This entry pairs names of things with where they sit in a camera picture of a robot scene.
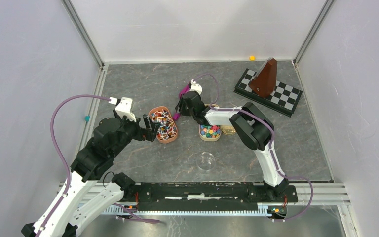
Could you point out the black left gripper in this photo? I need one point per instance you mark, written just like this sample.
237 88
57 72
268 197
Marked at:
149 133

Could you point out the brown wooden metronome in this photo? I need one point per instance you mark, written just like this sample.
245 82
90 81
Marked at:
264 82

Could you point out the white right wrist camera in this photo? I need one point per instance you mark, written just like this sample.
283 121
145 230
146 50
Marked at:
194 86

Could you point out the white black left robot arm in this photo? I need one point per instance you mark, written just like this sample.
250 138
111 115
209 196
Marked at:
64 217

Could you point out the gold round lid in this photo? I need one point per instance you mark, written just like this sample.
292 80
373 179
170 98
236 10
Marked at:
227 130

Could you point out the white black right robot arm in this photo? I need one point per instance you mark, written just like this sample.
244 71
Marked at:
254 129

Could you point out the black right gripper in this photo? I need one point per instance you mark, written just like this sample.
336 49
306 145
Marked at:
180 107

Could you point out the magenta plastic scoop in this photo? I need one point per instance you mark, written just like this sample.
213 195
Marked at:
180 107

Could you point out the orange tray of lollipops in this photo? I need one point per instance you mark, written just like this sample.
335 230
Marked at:
167 131

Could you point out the clear round plastic jar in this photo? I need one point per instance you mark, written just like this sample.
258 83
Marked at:
205 161

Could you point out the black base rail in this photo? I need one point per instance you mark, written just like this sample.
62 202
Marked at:
209 196

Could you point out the beige tray of star candies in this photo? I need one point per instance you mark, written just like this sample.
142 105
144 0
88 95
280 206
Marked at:
210 133

